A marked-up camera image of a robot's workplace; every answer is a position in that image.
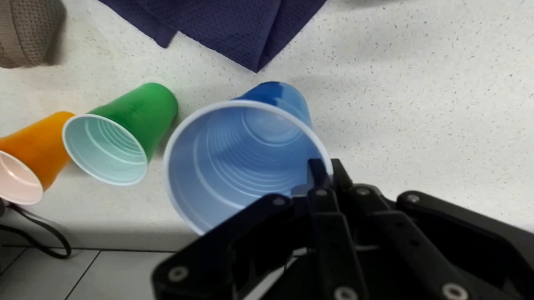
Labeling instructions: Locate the blue plastic cup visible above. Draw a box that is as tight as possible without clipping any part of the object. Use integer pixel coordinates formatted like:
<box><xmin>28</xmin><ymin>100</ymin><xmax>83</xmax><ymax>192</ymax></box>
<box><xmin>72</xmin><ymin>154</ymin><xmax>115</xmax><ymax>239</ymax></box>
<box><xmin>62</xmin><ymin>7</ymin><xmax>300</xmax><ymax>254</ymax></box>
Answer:
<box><xmin>162</xmin><ymin>80</ymin><xmax>334</xmax><ymax>237</ymax></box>

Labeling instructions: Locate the navy blue cloth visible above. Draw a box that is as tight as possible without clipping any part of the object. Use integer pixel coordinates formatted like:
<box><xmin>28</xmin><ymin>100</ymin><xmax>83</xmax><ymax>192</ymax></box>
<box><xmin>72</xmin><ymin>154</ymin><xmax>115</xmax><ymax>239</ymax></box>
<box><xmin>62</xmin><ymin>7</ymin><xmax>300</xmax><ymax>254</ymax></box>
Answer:
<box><xmin>98</xmin><ymin>0</ymin><xmax>329</xmax><ymax>74</ymax></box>

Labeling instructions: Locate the green plastic cup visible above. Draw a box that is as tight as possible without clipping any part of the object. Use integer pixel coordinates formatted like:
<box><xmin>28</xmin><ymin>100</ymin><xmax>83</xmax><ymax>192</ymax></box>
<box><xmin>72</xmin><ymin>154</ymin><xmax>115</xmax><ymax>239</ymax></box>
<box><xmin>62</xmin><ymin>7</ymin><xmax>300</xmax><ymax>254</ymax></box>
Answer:
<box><xmin>62</xmin><ymin>82</ymin><xmax>180</xmax><ymax>187</ymax></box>

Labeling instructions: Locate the brown cloth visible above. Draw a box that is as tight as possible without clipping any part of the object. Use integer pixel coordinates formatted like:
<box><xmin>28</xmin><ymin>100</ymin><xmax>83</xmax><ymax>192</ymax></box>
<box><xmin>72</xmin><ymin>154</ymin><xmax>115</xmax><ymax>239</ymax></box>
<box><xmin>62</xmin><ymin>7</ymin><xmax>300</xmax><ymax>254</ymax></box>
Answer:
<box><xmin>0</xmin><ymin>0</ymin><xmax>67</xmax><ymax>70</ymax></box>

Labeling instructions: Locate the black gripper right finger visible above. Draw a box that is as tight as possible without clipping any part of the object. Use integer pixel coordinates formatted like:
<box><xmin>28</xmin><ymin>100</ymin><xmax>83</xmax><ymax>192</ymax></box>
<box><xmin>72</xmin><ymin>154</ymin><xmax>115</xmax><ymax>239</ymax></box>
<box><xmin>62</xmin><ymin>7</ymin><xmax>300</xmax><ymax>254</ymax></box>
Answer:
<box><xmin>330</xmin><ymin>159</ymin><xmax>534</xmax><ymax>300</ymax></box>

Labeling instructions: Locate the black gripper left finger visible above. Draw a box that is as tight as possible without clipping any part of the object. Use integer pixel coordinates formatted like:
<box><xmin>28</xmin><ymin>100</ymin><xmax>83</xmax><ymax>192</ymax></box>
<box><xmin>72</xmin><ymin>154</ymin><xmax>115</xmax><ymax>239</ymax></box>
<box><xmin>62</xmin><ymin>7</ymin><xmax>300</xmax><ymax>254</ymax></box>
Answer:
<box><xmin>150</xmin><ymin>157</ymin><xmax>357</xmax><ymax>300</ymax></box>

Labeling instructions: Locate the orange plastic cup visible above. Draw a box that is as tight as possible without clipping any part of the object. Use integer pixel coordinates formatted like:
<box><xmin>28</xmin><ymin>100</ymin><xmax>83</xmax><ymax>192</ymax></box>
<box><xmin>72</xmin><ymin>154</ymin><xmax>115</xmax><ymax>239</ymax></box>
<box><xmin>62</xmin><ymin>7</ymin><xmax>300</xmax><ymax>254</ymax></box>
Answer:
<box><xmin>0</xmin><ymin>110</ymin><xmax>75</xmax><ymax>207</ymax></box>

